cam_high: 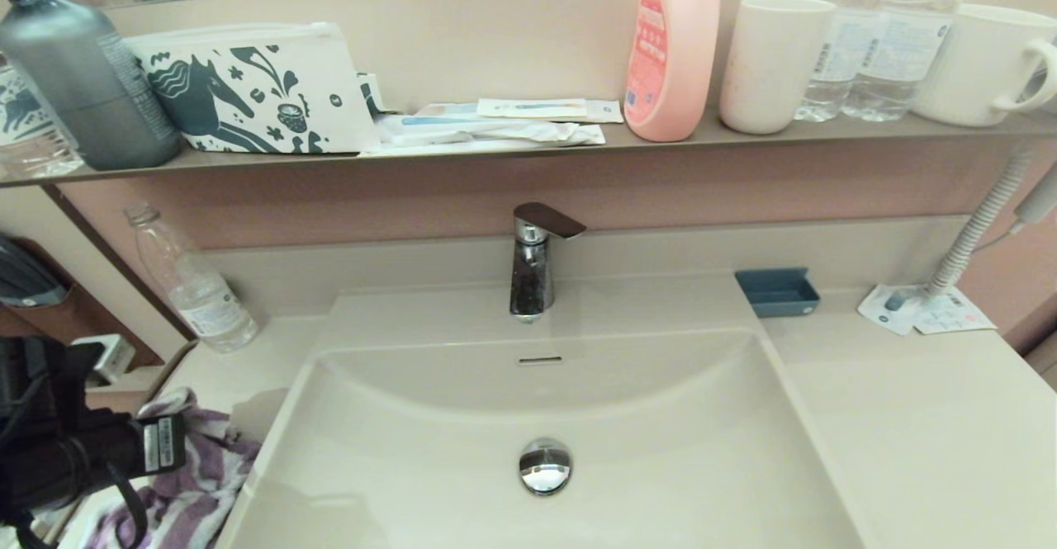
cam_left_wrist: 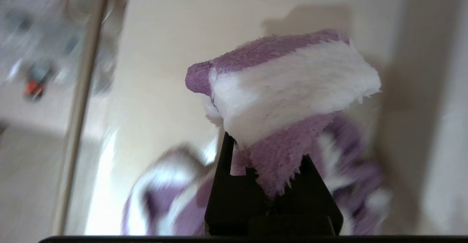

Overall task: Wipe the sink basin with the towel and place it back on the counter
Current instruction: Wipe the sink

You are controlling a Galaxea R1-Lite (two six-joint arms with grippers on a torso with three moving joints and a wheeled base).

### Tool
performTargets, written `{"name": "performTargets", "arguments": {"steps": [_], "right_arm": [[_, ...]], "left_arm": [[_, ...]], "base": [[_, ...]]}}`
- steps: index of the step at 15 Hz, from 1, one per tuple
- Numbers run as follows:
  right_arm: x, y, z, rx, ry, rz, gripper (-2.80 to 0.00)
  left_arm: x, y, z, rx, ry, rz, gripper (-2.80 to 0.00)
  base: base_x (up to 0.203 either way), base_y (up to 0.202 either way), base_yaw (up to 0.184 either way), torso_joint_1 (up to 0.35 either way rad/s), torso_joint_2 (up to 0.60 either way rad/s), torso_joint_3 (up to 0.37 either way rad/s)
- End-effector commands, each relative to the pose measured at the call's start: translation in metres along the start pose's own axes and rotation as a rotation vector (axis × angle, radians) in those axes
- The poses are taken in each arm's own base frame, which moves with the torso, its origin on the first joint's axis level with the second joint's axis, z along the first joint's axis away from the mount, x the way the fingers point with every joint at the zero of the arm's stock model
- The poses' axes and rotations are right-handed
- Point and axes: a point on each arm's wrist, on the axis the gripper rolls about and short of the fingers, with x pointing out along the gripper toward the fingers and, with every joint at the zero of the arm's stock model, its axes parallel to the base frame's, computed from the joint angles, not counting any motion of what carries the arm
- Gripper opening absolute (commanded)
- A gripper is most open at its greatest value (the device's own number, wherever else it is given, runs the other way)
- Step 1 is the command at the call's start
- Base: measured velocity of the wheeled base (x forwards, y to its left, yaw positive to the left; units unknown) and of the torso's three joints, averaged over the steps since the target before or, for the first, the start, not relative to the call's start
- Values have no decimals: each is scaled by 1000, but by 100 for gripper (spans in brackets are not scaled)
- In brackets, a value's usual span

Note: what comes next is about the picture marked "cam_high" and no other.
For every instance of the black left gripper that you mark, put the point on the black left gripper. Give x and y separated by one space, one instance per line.
82 458

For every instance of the purple white striped towel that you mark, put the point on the purple white striped towel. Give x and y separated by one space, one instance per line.
198 483

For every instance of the chrome sink drain stopper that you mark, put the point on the chrome sink drain stopper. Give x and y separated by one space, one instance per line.
545 466

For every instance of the chrome faucet body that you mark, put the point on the chrome faucet body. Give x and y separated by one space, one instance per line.
533 281

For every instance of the beige sink basin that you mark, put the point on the beige sink basin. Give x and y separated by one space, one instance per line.
677 450

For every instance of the dark grey item in holder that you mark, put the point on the dark grey item in holder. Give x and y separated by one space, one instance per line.
23 276

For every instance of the clear water bottle without cap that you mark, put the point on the clear water bottle without cap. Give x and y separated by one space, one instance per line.
198 295

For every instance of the grey bottle teal cap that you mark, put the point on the grey bottle teal cap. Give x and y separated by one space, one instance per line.
82 78

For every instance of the white pouch blue horse print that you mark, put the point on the white pouch blue horse print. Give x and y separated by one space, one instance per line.
248 95

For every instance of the small white blue box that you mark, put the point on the small white blue box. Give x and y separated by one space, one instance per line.
372 93

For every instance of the long flat white packet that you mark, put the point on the long flat white packet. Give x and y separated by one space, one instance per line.
495 149

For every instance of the crumpled white toothbrush wrapper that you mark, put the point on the crumpled white toothbrush wrapper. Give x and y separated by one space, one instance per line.
495 130

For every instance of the flat white blue packet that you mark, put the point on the flat white blue packet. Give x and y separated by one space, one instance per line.
607 111

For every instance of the blue soap dish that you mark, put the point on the blue soap dish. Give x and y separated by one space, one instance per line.
778 295

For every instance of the pink lotion bottle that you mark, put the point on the pink lotion bottle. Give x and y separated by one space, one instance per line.
673 54

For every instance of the white tumbler cup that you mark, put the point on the white tumbler cup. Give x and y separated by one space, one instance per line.
772 70

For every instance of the white sachet blue print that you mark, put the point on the white sachet blue print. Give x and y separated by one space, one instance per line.
890 309

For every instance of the clear water bottle white label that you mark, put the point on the clear water bottle white label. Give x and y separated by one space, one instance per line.
900 54
826 62

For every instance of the white sachet red mark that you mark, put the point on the white sachet red mark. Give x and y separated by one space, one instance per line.
956 316

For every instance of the brown wall holder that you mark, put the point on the brown wall holder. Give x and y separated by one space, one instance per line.
82 318

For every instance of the grey wall shelf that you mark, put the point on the grey wall shelf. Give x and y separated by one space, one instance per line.
495 156

